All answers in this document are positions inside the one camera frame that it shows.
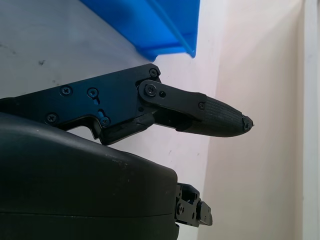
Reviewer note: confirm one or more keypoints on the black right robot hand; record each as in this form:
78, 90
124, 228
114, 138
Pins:
82, 155

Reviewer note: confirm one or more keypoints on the blue plastic tray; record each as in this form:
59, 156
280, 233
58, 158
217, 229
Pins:
160, 27

